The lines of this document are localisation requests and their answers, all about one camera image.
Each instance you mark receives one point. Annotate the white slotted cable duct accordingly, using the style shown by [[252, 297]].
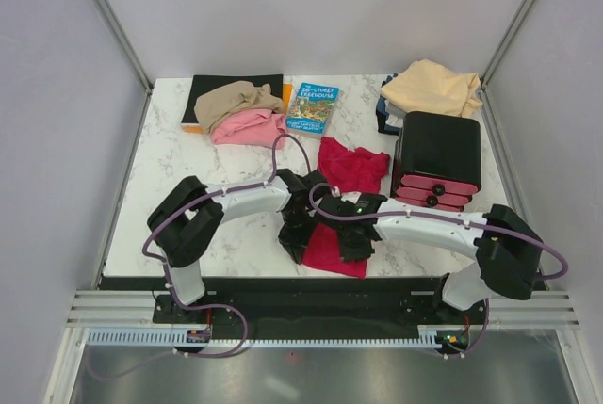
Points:
[[139, 337]]

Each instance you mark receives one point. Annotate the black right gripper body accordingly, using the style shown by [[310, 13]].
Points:
[[350, 249]]

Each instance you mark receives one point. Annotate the light pink t shirt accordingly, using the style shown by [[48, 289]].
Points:
[[250, 127]]

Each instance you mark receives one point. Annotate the blue illustrated paperback book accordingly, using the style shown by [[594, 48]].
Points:
[[309, 112]]

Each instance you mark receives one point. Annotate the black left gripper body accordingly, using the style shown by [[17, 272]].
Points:
[[296, 230]]

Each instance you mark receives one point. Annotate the black pink drawer organizer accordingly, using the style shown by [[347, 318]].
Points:
[[437, 161]]

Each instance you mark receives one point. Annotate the aluminium frame post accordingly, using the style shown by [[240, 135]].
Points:
[[519, 18], [110, 18]]

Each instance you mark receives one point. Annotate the cream yellow t shirt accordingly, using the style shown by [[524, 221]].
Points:
[[427, 86]]

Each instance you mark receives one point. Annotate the beige t shirt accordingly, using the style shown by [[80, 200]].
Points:
[[214, 107]]

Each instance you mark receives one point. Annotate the black notebook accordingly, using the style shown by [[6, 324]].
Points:
[[201, 84]]

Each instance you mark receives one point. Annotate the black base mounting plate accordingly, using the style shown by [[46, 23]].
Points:
[[321, 308]]

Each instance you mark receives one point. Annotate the left aluminium frame post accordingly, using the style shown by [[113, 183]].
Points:
[[110, 18]]

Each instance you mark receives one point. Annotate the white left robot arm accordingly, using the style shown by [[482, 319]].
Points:
[[183, 225]]

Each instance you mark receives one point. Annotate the right aluminium frame post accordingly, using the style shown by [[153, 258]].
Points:
[[519, 18]]

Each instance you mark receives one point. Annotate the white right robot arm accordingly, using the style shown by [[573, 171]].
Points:
[[504, 252]]

